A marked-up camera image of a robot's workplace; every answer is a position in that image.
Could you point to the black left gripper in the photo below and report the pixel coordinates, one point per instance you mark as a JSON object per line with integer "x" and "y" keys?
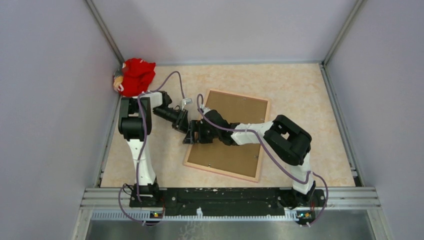
{"x": 181, "y": 123}

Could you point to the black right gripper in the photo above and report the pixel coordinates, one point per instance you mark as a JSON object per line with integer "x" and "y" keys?
{"x": 196, "y": 126}

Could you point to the pink wooden picture frame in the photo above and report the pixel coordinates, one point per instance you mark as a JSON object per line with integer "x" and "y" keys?
{"x": 225, "y": 174}

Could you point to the brown frame backing board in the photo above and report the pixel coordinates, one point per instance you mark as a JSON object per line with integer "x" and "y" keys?
{"x": 238, "y": 109}

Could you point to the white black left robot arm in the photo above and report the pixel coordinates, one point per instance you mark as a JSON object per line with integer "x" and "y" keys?
{"x": 135, "y": 125}

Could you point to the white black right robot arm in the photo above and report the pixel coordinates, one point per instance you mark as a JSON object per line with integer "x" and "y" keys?
{"x": 286, "y": 143}

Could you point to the red crumpled cloth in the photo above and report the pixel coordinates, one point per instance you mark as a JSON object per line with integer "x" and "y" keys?
{"x": 133, "y": 77}

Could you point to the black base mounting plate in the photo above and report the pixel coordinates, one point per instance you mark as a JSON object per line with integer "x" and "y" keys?
{"x": 229, "y": 202}

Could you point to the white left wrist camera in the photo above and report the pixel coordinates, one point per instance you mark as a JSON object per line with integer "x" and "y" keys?
{"x": 185, "y": 101}

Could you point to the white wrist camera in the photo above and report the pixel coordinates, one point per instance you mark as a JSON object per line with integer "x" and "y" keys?
{"x": 203, "y": 109}
{"x": 185, "y": 101}

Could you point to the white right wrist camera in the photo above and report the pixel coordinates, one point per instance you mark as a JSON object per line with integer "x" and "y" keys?
{"x": 203, "y": 109}

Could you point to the aluminium front rail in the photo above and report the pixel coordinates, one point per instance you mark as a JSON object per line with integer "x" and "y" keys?
{"x": 110, "y": 203}

